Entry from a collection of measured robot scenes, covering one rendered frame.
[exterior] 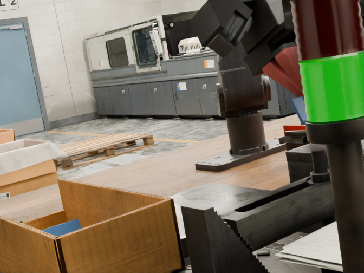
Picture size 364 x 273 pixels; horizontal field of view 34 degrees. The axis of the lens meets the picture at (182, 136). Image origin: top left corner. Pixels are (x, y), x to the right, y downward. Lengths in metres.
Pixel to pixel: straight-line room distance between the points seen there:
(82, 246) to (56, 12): 11.68
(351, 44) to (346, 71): 0.01
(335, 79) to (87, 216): 0.44
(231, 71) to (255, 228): 0.56
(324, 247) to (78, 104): 11.77
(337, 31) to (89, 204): 0.44
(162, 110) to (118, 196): 9.27
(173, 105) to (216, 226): 9.14
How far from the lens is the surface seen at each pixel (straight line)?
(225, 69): 0.99
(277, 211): 0.47
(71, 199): 0.74
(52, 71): 11.99
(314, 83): 0.34
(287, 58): 0.70
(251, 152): 1.01
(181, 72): 9.19
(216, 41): 0.67
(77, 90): 12.16
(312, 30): 0.33
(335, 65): 0.33
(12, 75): 11.71
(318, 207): 0.50
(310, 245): 0.45
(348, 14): 0.34
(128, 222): 0.53
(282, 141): 0.70
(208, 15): 0.68
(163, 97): 9.79
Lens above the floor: 1.10
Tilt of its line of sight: 8 degrees down
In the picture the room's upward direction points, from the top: 10 degrees counter-clockwise
